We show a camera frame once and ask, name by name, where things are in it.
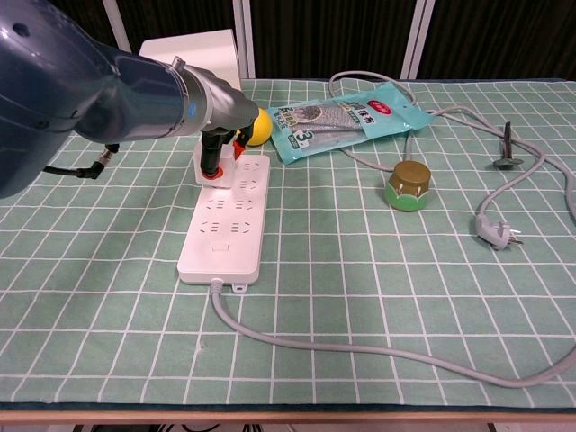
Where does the white partition post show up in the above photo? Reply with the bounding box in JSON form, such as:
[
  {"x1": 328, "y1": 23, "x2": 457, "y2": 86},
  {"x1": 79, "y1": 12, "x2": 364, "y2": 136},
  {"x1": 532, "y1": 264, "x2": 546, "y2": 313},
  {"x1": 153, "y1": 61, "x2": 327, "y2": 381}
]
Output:
[
  {"x1": 401, "y1": 0, "x2": 437, "y2": 80},
  {"x1": 233, "y1": 0, "x2": 257, "y2": 79},
  {"x1": 102, "y1": 0, "x2": 134, "y2": 53}
]

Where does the green jar with gold lid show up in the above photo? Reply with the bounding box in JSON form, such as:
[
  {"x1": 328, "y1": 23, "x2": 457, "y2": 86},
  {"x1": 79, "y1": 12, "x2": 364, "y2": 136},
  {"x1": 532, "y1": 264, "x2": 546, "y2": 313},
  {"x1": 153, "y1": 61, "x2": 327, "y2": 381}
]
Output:
[{"x1": 383, "y1": 160, "x2": 432, "y2": 212}]

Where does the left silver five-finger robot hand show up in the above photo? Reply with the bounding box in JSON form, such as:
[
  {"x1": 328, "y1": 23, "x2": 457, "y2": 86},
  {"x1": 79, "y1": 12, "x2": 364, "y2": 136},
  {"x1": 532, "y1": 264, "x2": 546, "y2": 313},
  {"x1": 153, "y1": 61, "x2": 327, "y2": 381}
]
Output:
[{"x1": 200, "y1": 71, "x2": 263, "y2": 180}]

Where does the yellow ball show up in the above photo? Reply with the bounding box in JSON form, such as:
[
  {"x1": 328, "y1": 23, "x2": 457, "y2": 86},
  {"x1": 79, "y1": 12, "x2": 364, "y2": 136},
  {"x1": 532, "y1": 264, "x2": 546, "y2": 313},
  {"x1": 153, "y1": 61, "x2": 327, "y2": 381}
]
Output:
[{"x1": 246, "y1": 107, "x2": 275, "y2": 148}]

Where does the white power strip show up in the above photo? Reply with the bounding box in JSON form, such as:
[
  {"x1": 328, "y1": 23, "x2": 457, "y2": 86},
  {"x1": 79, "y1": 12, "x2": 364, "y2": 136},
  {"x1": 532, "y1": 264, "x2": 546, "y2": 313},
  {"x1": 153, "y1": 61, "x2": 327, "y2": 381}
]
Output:
[{"x1": 176, "y1": 154, "x2": 271, "y2": 293}]

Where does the white plug adapter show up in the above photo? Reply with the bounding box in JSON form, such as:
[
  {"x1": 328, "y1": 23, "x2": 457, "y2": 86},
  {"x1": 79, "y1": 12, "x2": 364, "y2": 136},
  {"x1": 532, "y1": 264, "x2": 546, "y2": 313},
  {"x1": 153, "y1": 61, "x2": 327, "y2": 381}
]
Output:
[{"x1": 193, "y1": 142, "x2": 238, "y2": 189}]

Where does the black arm cable with connector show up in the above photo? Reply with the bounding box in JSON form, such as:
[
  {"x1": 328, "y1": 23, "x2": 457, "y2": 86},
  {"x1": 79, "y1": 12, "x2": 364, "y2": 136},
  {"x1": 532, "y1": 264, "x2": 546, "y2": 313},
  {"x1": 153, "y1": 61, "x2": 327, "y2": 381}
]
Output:
[{"x1": 43, "y1": 142, "x2": 122, "y2": 180}]

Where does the white ribbed box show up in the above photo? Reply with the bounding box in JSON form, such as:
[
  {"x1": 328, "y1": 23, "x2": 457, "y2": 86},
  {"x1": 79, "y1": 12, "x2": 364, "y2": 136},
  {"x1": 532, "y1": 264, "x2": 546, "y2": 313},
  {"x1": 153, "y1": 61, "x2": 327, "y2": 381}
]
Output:
[{"x1": 138, "y1": 29, "x2": 242, "y2": 91}]

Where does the teal dishcloth package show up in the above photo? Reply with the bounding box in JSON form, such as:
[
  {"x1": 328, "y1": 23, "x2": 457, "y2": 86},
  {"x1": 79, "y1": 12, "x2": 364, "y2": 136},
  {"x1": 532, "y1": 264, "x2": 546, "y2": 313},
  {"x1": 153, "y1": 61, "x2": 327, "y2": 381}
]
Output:
[{"x1": 266, "y1": 82, "x2": 436, "y2": 167}]

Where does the green checked tablecloth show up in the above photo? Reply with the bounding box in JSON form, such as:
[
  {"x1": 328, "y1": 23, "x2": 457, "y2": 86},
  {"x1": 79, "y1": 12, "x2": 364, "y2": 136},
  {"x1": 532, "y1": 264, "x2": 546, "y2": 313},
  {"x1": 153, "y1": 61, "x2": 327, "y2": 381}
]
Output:
[{"x1": 0, "y1": 76, "x2": 576, "y2": 406}]

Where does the grey power strip cable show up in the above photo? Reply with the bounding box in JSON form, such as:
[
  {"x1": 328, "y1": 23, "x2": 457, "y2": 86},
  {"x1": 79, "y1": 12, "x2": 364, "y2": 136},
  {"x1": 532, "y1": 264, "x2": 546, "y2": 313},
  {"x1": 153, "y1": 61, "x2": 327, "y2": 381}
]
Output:
[{"x1": 210, "y1": 70, "x2": 576, "y2": 389}]

